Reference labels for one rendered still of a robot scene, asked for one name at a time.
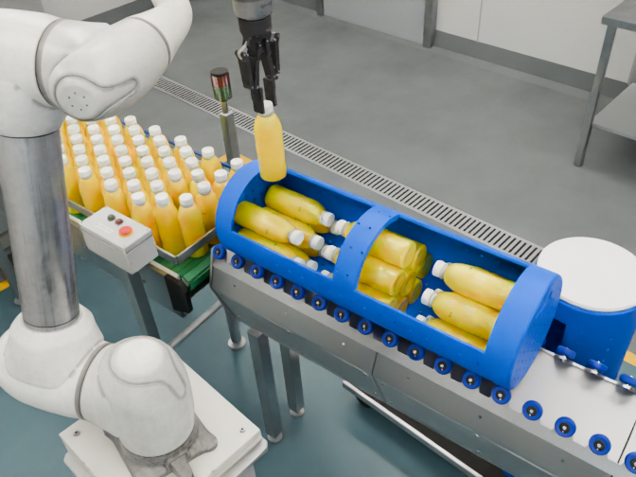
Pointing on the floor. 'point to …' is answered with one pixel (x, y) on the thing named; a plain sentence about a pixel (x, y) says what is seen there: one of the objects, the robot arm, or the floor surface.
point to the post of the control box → (140, 304)
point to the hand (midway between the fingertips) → (264, 96)
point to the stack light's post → (229, 135)
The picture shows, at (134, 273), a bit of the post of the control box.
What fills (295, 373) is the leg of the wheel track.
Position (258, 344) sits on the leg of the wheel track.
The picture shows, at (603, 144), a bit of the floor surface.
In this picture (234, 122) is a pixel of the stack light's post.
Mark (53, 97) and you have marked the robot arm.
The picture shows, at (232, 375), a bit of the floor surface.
